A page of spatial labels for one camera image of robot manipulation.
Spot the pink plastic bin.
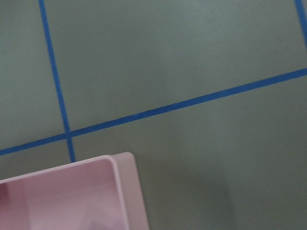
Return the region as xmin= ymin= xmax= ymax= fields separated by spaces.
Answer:
xmin=0 ymin=152 xmax=149 ymax=230

